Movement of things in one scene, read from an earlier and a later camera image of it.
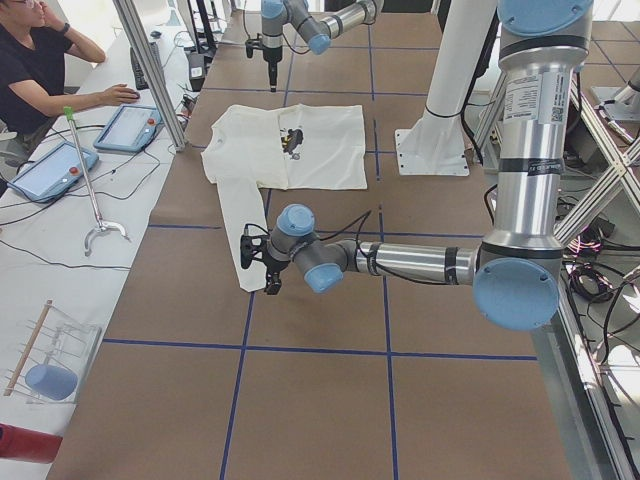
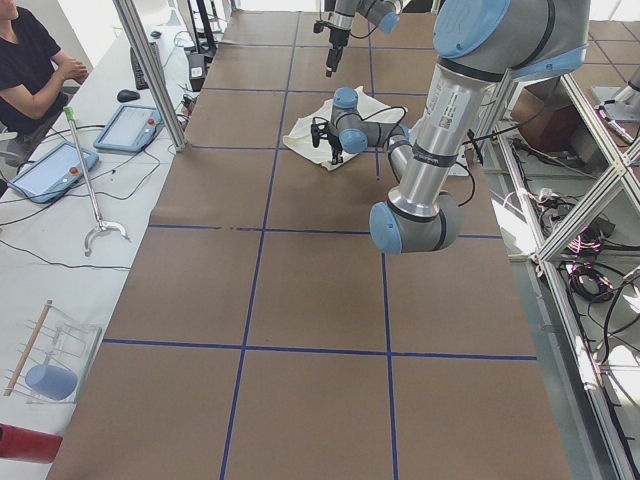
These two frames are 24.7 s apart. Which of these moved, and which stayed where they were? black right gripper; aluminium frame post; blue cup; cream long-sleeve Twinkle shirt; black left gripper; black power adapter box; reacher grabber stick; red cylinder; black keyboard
Moved: cream long-sleeve Twinkle shirt; black right gripper; black left gripper
Stayed: aluminium frame post; black keyboard; black power adapter box; reacher grabber stick; red cylinder; blue cup
